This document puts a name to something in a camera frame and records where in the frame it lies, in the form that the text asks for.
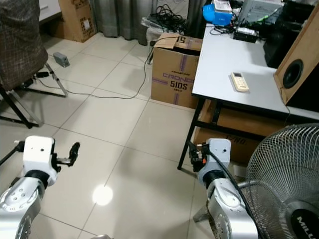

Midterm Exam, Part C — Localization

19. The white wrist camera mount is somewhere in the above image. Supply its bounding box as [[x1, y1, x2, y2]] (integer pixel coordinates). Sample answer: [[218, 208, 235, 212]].
[[207, 138, 232, 172], [23, 135, 56, 175]]

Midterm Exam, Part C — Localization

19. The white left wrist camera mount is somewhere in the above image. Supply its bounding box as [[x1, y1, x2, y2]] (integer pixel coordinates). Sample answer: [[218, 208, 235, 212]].
[[23, 135, 56, 175]]

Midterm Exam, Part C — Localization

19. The tangle of black cables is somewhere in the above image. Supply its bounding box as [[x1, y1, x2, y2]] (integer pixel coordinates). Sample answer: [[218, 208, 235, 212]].
[[142, 4, 187, 35]]

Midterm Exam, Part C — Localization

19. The grey curtain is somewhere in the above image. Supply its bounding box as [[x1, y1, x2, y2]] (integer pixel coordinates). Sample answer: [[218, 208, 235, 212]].
[[89, 0, 153, 41]]

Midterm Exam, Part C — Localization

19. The grey power adapter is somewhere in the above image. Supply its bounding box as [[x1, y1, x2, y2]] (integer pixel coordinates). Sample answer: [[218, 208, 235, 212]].
[[53, 52, 71, 68]]

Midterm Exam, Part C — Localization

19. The white cabinet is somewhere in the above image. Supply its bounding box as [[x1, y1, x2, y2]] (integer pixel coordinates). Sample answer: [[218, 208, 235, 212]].
[[39, 0, 61, 21]]

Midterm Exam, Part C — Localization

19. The small white box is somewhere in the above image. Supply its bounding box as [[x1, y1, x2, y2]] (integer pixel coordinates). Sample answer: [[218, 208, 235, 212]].
[[213, 0, 233, 13]]

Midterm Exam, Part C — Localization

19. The black box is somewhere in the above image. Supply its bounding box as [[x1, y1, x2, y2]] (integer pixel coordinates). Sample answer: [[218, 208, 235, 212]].
[[263, 20, 300, 69]]

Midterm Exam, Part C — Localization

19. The cream remote control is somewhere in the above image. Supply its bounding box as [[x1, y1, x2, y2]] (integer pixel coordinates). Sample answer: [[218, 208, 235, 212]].
[[230, 72, 250, 93]]

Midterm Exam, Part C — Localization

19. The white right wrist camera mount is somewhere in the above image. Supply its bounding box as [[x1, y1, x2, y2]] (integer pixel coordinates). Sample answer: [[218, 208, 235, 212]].
[[207, 138, 232, 172]]

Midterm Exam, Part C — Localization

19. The blue plastic container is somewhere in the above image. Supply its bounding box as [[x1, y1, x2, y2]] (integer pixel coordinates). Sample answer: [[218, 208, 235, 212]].
[[202, 2, 234, 26]]

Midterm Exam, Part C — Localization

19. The thin black floor cable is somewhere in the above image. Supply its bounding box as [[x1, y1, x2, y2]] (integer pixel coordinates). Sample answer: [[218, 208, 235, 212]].
[[37, 47, 155, 99]]

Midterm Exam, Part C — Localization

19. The grey printer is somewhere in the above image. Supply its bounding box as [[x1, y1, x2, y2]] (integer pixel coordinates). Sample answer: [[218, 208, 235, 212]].
[[237, 0, 284, 25]]

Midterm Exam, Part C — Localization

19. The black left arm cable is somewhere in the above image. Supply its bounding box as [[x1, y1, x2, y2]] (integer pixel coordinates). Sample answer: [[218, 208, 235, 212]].
[[0, 141, 26, 167]]

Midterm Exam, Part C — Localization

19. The chair with brown plaid cover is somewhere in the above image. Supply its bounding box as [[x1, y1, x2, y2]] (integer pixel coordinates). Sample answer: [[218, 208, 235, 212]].
[[0, 0, 68, 129]]

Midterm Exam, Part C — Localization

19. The small black electronic device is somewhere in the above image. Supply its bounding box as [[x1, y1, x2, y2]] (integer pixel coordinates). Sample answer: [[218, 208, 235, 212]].
[[233, 27, 260, 42]]

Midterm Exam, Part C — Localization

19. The wooden loudspeaker box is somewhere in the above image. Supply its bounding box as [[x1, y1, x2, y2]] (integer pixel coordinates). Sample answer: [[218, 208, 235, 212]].
[[273, 19, 319, 106]]

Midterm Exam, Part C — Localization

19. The white table with black frame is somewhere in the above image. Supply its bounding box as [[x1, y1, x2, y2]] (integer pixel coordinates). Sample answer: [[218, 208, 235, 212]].
[[177, 22, 319, 171]]

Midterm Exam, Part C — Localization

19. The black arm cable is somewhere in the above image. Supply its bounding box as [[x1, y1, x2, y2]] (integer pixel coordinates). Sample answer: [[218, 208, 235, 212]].
[[0, 141, 26, 167], [208, 148, 271, 239]]

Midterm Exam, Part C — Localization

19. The tall brown cardboard box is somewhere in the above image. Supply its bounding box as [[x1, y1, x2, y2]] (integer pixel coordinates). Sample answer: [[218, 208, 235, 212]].
[[57, 0, 97, 43]]

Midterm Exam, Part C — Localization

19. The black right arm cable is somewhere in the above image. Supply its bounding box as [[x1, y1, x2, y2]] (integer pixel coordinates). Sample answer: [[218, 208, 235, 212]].
[[208, 148, 271, 239]]

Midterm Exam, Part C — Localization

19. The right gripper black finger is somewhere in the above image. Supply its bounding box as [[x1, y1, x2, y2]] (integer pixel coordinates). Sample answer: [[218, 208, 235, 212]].
[[187, 141, 200, 172]]

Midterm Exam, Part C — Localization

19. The flat brown cardboard box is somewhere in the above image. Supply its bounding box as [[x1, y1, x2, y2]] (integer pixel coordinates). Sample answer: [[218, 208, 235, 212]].
[[192, 99, 287, 165]]

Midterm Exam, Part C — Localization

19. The cardboard box with purple print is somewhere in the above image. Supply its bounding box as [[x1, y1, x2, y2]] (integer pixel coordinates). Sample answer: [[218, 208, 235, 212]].
[[151, 33, 204, 110]]

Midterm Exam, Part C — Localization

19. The grey wire-cage floor fan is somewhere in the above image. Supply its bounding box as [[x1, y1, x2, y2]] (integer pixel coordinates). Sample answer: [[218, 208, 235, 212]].
[[238, 123, 319, 239]]

